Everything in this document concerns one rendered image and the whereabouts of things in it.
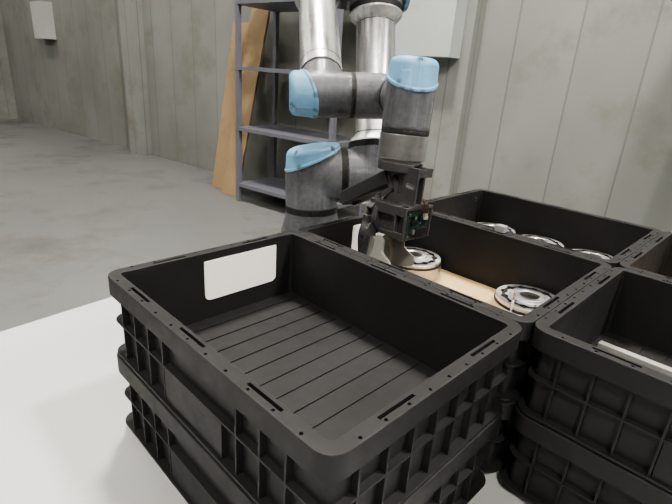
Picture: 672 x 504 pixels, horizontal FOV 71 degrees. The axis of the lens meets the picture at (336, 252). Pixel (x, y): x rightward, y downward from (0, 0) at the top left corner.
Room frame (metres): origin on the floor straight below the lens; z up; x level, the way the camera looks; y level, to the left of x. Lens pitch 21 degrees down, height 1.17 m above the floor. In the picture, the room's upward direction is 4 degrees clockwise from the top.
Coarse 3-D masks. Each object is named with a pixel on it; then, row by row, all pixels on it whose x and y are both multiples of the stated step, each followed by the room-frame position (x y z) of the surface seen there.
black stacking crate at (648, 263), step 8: (656, 248) 0.80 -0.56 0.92; (664, 248) 0.85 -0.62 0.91; (648, 256) 0.76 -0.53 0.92; (656, 256) 0.81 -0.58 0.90; (664, 256) 0.87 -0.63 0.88; (640, 264) 0.73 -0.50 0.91; (648, 264) 0.78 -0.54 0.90; (656, 264) 0.83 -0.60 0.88; (664, 264) 0.87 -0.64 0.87; (656, 272) 0.85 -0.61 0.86; (664, 272) 0.86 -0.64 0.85
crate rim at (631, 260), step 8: (664, 232) 0.88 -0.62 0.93; (656, 240) 0.82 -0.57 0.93; (664, 240) 0.83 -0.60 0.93; (640, 248) 0.77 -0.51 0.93; (648, 248) 0.77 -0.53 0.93; (632, 256) 0.72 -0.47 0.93; (640, 256) 0.72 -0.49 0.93; (624, 264) 0.68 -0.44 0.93; (632, 264) 0.69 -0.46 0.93; (648, 272) 0.65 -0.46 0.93
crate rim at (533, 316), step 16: (320, 224) 0.78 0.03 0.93; (336, 224) 0.79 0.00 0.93; (464, 224) 0.84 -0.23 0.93; (320, 240) 0.69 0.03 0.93; (512, 240) 0.77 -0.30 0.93; (528, 240) 0.77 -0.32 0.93; (368, 256) 0.64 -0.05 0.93; (576, 256) 0.70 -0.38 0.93; (400, 272) 0.59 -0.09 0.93; (592, 272) 0.64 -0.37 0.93; (448, 288) 0.55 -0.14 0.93; (576, 288) 0.57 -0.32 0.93; (480, 304) 0.51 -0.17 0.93; (544, 304) 0.52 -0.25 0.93; (528, 320) 0.47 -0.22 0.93; (528, 336) 0.47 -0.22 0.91
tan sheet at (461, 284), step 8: (440, 272) 0.84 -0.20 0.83; (448, 272) 0.84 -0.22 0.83; (440, 280) 0.80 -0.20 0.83; (448, 280) 0.81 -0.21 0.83; (456, 280) 0.81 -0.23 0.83; (464, 280) 0.81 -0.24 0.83; (472, 280) 0.81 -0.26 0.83; (456, 288) 0.77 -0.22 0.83; (464, 288) 0.77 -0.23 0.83; (472, 288) 0.78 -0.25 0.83; (480, 288) 0.78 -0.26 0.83; (488, 288) 0.78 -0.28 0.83; (472, 296) 0.74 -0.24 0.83; (480, 296) 0.75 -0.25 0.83; (488, 296) 0.75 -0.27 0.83
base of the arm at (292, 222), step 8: (288, 208) 0.99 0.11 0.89; (336, 208) 1.01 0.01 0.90; (288, 216) 0.99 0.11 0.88; (296, 216) 0.98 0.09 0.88; (304, 216) 0.97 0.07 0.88; (312, 216) 0.97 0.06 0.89; (320, 216) 0.97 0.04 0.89; (328, 216) 0.98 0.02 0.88; (336, 216) 1.01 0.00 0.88; (288, 224) 0.99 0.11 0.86; (296, 224) 0.97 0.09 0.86; (304, 224) 0.97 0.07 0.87; (312, 224) 0.97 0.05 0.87
